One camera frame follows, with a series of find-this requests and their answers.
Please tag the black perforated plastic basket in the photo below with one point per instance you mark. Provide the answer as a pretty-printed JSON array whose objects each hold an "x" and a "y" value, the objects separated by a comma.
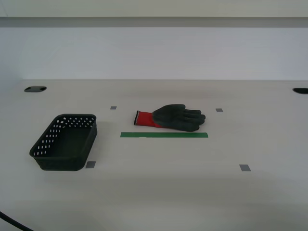
[{"x": 65, "y": 144}]

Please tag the black and red work glove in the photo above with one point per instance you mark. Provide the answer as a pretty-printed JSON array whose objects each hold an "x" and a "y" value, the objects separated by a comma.
[{"x": 173, "y": 118}]

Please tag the green tape strip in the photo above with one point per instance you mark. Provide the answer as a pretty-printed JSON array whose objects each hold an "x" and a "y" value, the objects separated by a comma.
[{"x": 163, "y": 135}]

